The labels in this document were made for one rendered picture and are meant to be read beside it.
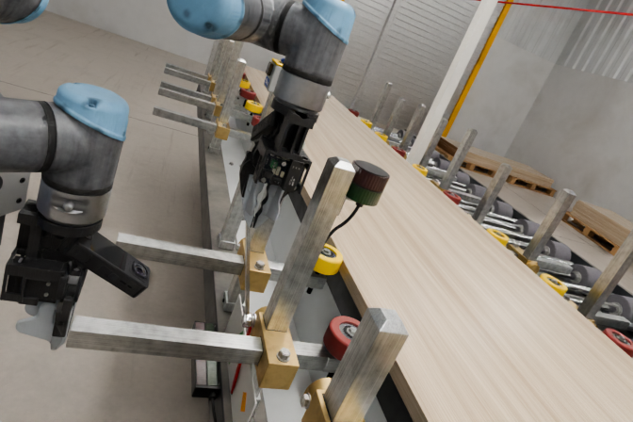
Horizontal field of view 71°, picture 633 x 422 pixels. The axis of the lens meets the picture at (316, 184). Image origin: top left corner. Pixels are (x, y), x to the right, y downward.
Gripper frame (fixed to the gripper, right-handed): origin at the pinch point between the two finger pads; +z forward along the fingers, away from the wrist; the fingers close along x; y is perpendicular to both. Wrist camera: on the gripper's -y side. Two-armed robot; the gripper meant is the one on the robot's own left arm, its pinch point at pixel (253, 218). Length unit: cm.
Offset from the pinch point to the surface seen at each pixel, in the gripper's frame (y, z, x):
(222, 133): -110, 17, 7
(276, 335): 9.6, 15.0, 7.3
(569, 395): 19, 13, 62
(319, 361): 12.0, 17.0, 15.1
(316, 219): 9.0, -6.0, 6.6
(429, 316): 2.3, 12.0, 40.1
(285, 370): 15.6, 16.2, 8.2
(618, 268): -19, 0, 115
